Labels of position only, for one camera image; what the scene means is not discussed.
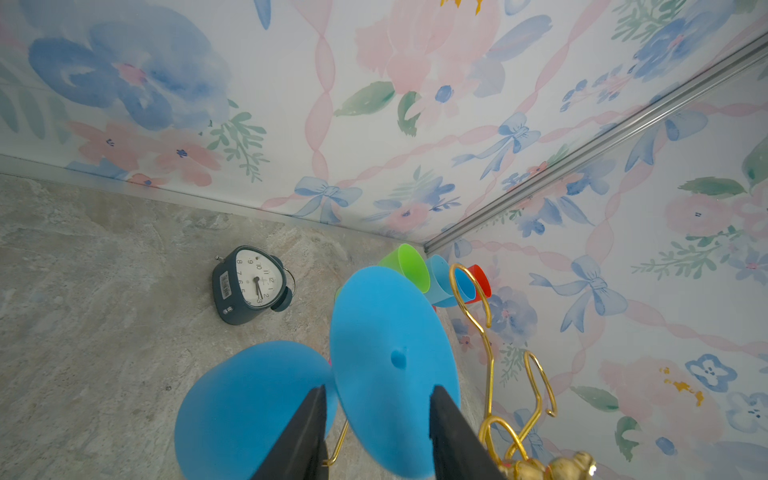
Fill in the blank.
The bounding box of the right frame post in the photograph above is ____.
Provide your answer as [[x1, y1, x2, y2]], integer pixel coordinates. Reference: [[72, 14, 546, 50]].
[[424, 34, 767, 254]]

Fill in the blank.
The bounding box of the red wine glass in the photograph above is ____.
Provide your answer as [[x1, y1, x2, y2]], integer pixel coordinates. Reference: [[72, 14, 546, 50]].
[[469, 265, 492, 298]]

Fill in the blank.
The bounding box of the teal wine glass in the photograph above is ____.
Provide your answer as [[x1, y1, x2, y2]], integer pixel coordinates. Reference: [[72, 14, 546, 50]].
[[425, 255, 456, 308]]

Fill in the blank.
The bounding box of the dark grey alarm clock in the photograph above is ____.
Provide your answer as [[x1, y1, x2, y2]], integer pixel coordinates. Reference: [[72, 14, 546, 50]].
[[212, 245, 296, 326]]

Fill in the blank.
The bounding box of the gold wire glass rack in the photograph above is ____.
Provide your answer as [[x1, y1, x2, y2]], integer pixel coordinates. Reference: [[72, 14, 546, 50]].
[[329, 287, 598, 479]]

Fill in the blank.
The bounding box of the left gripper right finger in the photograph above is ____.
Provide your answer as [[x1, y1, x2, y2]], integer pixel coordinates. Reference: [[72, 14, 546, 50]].
[[429, 385, 503, 480]]

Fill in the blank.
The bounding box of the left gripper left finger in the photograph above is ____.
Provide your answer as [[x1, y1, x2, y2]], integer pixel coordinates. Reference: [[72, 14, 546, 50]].
[[251, 385, 329, 480]]

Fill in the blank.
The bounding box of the green wine glass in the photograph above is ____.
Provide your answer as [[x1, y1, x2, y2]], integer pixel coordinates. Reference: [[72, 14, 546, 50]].
[[334, 244, 432, 304]]

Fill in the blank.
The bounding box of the blue wine glass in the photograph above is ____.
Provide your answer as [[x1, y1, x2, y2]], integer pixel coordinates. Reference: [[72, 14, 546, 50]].
[[174, 266, 460, 479], [448, 265, 477, 304]]

